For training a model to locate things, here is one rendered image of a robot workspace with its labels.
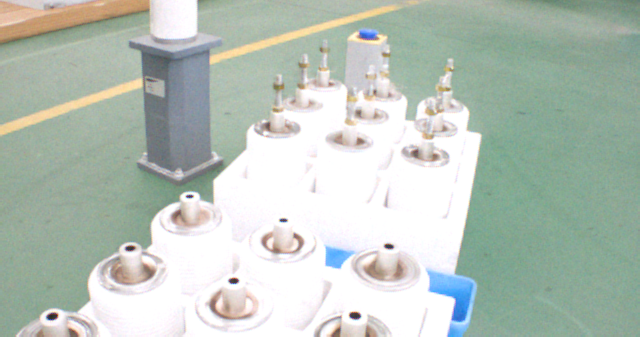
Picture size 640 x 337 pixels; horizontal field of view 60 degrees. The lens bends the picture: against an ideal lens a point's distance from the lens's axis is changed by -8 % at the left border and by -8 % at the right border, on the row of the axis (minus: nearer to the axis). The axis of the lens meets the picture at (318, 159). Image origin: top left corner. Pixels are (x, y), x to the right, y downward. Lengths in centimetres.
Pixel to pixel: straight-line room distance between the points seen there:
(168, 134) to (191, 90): 11
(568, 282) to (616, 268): 13
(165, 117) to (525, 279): 79
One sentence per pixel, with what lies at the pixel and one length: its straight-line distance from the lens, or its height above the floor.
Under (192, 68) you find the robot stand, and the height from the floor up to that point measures 25.
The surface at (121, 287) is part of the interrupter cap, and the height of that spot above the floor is 25.
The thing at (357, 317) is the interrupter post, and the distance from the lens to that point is 54.
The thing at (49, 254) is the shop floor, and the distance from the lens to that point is 114.
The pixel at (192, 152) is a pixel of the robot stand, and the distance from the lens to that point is 132.
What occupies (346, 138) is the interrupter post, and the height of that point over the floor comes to 26.
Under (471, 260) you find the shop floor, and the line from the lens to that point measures 113.
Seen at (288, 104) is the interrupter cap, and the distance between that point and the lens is 104.
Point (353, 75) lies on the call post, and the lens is 128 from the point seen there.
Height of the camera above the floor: 63
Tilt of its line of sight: 26 degrees down
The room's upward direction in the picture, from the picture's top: 4 degrees clockwise
